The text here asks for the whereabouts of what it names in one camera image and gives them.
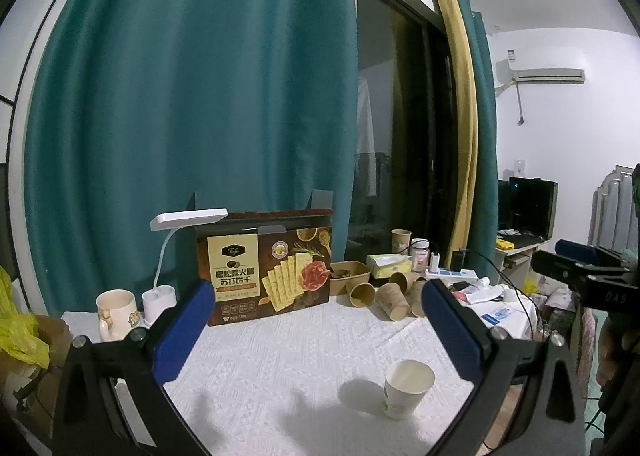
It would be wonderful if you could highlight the white desk lamp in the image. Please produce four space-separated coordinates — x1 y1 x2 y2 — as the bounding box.
142 207 229 329

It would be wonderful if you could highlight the brown cracker box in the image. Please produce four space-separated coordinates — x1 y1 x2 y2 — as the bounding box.
195 209 334 327

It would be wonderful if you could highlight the blue and white packet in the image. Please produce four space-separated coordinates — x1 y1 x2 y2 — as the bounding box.
481 307 516 327

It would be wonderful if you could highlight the narrow teal curtain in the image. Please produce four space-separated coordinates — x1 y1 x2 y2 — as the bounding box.
452 0 499 282

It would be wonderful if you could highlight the small glass jar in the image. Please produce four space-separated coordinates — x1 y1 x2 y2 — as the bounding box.
410 238 430 273

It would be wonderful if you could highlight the black computer monitor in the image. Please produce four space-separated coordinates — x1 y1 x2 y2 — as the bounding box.
498 177 559 241

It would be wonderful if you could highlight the white power strip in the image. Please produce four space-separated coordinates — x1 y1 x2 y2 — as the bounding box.
425 268 478 283

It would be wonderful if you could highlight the white air conditioner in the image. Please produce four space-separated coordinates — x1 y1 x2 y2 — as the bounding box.
495 47 586 98

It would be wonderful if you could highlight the wide teal curtain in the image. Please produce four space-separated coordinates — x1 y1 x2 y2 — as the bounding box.
24 0 359 317

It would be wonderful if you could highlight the yellow plastic bag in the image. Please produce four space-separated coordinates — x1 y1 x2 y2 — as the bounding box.
0 266 51 370

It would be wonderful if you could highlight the cream ceramic mug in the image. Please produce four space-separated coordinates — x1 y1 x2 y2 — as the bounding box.
96 289 139 343

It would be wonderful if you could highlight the white tube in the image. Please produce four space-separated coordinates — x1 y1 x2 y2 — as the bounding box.
459 277 505 306

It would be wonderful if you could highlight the white patterned tablecloth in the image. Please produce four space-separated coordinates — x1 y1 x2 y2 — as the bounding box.
61 289 532 456

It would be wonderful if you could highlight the white paper cup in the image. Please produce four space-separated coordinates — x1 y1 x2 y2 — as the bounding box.
382 359 436 421

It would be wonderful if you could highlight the brown paper cup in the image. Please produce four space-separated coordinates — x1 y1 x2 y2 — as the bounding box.
389 271 420 293
375 282 412 322
349 282 376 309
409 278 429 319
391 229 412 257

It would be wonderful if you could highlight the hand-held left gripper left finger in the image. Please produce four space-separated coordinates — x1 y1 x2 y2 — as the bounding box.
52 279 216 456

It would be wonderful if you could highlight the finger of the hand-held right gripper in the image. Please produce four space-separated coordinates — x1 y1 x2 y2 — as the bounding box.
531 250 601 288
554 239 632 268

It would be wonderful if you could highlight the brown cardboard box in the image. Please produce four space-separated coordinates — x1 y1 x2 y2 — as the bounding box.
0 313 73 432

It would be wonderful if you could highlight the brown paper bowl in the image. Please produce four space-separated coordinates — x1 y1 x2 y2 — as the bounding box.
329 260 372 296

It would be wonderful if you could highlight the grey folding screen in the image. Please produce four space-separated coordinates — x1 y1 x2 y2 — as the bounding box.
586 163 638 252

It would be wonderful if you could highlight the yellow curtain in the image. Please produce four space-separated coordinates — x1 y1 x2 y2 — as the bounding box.
426 0 480 252

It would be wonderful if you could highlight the yellow tissue box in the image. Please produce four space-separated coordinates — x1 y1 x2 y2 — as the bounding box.
366 254 413 280

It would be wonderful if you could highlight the white computer desk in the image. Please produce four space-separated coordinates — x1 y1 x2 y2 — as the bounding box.
496 234 547 293

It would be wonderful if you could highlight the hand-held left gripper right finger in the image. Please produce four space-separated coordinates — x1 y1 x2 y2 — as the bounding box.
422 279 587 456

